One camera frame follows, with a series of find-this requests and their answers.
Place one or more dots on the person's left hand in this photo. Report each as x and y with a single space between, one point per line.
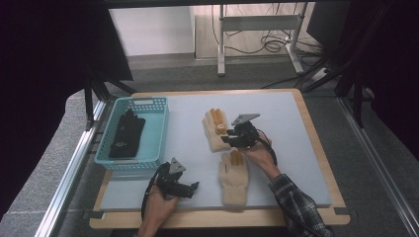
158 212

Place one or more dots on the teal plastic basket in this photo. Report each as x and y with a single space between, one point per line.
153 138

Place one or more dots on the white power strip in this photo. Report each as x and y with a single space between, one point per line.
320 74

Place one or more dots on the black tripod stand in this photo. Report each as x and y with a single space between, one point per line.
346 72
95 89

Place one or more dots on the dark curtain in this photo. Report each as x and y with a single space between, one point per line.
39 82
392 65

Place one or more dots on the white metal stand frame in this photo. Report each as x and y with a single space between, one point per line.
260 23

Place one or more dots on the aluminium rail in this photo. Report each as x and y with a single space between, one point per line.
70 168
378 158

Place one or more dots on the person's right hand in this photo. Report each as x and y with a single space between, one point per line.
262 156

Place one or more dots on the black glove with print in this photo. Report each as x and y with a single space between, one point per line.
126 135

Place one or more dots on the beige glove with orange fingertips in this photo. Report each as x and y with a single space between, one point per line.
234 184
214 138

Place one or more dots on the grey foam mat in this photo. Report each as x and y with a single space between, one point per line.
290 148

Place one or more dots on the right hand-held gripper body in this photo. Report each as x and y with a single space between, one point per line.
246 133

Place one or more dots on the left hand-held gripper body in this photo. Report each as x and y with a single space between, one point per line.
169 181

